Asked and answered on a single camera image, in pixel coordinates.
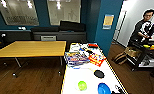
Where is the white game box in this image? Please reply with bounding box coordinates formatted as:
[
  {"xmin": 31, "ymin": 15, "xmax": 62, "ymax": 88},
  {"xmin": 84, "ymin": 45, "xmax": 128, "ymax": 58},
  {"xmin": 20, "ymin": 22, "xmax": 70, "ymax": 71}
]
[{"xmin": 69, "ymin": 42, "xmax": 82, "ymax": 53}]

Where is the dark wall window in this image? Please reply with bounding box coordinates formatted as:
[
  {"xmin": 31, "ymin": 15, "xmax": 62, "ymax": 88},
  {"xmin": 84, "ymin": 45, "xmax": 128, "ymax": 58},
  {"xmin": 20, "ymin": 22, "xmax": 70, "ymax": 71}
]
[
  {"xmin": 0, "ymin": 0, "xmax": 40, "ymax": 27},
  {"xmin": 46, "ymin": 0, "xmax": 82, "ymax": 26}
]

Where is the dark sofa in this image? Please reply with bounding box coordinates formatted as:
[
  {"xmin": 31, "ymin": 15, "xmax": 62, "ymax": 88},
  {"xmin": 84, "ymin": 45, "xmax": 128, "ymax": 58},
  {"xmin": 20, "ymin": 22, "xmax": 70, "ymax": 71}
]
[{"xmin": 30, "ymin": 20, "xmax": 88, "ymax": 43}]

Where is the small yellow object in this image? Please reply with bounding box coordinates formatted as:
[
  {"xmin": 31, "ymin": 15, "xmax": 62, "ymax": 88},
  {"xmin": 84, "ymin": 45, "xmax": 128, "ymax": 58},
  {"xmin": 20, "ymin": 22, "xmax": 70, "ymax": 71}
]
[{"xmin": 142, "ymin": 44, "xmax": 151, "ymax": 49}]

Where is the yellow wall notice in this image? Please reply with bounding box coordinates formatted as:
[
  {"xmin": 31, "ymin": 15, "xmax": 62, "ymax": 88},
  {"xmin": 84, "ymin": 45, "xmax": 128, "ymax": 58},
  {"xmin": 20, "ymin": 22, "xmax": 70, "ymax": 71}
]
[{"xmin": 102, "ymin": 13, "xmax": 115, "ymax": 31}]

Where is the person in dark shirt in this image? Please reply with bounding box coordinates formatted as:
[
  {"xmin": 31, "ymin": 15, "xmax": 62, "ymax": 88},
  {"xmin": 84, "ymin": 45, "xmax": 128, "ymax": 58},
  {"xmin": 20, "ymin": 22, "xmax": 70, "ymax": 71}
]
[{"xmin": 128, "ymin": 8, "xmax": 154, "ymax": 46}]

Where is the black wheeled cart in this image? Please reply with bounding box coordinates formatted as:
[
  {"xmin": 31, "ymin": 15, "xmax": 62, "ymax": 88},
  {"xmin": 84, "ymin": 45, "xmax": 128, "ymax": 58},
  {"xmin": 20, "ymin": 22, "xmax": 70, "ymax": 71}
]
[{"xmin": 128, "ymin": 19, "xmax": 154, "ymax": 73}]

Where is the small white-top table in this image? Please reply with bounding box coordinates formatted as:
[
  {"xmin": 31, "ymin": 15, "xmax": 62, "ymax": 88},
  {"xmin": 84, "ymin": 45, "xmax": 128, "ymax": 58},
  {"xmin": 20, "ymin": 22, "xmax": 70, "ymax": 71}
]
[{"xmin": 60, "ymin": 42, "xmax": 129, "ymax": 94}]

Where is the brown cardboard box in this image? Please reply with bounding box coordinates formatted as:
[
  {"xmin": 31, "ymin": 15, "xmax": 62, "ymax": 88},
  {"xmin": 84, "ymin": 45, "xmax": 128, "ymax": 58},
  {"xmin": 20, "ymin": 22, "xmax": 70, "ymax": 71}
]
[{"xmin": 124, "ymin": 47, "xmax": 141, "ymax": 60}]

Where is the brown floor bag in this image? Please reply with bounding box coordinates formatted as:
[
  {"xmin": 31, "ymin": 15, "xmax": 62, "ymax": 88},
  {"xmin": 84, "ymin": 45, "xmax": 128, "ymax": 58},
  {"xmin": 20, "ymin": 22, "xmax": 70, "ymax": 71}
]
[{"xmin": 112, "ymin": 52, "xmax": 128, "ymax": 66}]

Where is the flat red item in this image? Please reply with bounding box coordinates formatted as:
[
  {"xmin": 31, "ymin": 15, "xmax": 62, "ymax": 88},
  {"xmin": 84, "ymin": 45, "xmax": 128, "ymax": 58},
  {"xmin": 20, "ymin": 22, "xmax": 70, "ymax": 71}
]
[{"xmin": 87, "ymin": 43, "xmax": 99, "ymax": 49}]

